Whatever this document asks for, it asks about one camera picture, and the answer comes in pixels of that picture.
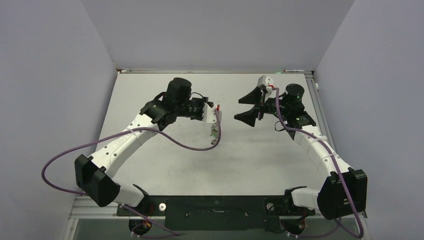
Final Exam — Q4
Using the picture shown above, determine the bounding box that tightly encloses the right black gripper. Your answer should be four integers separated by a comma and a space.
234, 86, 290, 126

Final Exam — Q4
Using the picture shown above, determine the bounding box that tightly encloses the green key tag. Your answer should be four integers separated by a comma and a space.
210, 131, 219, 138

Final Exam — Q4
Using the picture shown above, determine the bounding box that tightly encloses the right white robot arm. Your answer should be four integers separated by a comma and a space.
234, 83, 368, 220

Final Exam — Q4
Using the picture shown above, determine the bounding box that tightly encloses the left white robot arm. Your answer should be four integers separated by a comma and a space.
74, 77, 219, 215

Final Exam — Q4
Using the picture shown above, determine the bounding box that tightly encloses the red marker pen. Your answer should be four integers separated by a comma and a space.
283, 69, 306, 73

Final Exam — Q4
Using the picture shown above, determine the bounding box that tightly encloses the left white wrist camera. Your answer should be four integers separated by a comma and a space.
202, 103, 222, 124

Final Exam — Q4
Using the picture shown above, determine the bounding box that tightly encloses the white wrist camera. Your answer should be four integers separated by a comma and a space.
202, 103, 222, 124
257, 75, 274, 91

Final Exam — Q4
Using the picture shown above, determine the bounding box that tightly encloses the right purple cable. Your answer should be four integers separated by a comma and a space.
272, 86, 365, 239

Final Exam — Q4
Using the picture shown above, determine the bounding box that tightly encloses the purple cable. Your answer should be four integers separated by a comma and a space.
272, 86, 365, 239
41, 105, 223, 239

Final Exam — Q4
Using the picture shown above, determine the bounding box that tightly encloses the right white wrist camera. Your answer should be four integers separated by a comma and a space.
257, 75, 274, 91

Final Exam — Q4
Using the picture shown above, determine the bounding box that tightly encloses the aluminium right rail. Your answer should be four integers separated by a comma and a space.
304, 71, 335, 149

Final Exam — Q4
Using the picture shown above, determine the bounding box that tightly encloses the aluminium rail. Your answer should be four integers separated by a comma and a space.
68, 195, 368, 220
304, 71, 335, 149

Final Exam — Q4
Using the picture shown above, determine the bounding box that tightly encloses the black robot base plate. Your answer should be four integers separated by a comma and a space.
116, 195, 316, 232

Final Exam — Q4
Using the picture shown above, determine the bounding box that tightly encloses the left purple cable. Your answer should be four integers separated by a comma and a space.
41, 105, 223, 239

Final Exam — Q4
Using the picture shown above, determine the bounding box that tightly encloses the aluminium front rail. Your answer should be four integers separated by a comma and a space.
68, 195, 368, 220

